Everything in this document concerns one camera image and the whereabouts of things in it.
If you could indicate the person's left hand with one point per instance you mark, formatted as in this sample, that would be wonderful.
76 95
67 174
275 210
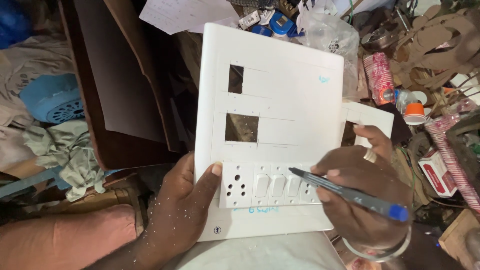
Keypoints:
180 210

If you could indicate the white switchboard plate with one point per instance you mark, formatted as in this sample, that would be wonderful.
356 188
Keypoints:
285 93

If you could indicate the dark brown laminate boards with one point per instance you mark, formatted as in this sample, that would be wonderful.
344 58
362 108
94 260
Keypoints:
112 93

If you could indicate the white plastic frame piece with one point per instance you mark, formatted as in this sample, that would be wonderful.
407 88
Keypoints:
373 118

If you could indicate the small white switch part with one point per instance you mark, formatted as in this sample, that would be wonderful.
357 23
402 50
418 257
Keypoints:
249 19

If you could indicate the brown cardboard sheet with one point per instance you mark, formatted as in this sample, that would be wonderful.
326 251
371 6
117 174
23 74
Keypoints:
150 56

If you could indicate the white paper sheets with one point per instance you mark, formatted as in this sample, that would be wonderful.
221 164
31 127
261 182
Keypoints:
180 13

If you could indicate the person's white lap cloth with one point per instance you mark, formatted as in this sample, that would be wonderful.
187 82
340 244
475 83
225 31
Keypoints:
262 255

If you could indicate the short red paper cup sleeve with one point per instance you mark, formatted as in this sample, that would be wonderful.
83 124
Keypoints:
379 77

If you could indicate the clear plastic bottle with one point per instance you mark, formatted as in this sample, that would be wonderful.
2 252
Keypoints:
405 99

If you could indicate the red and white carton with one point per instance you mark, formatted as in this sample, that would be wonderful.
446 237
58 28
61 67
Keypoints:
437 174

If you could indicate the white five-pin socket module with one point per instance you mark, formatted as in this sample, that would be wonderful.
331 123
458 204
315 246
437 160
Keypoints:
236 185

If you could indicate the beige printed cloth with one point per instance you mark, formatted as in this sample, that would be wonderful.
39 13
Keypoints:
26 67

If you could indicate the wooden crate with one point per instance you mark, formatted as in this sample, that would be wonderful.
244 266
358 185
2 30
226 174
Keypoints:
457 236

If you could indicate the clear plastic bag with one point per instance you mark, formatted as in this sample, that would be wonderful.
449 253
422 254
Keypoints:
332 41

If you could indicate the white small socket module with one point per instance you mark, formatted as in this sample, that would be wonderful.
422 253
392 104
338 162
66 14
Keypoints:
309 193

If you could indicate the blue round plastic case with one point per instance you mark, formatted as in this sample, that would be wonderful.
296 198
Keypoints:
280 23

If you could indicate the grey-green crumpled cloth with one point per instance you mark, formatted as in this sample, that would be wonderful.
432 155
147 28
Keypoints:
67 153

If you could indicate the blue perforated plastic cover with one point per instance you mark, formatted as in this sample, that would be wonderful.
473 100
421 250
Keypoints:
52 99

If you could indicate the blue plastic bag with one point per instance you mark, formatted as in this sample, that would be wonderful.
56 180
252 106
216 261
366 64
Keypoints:
13 20

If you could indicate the white rocker switch module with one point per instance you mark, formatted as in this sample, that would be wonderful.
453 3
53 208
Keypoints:
261 185
278 185
293 187

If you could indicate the grey pen with blue cap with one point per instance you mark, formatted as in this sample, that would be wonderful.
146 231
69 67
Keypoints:
375 204

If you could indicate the steel bowl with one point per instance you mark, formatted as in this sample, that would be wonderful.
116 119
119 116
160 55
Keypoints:
377 39

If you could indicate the heap of cardboard cutouts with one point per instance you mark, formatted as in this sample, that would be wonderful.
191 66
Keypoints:
438 37

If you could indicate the blue painted wooden plank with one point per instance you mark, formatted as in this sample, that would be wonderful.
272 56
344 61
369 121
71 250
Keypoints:
26 183

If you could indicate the person's right hand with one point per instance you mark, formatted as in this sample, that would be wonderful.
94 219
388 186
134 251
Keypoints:
367 180

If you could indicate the orange paper cup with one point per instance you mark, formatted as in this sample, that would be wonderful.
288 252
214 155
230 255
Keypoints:
414 113

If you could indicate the long red paper cup sleeve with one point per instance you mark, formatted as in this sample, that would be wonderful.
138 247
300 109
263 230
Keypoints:
452 157

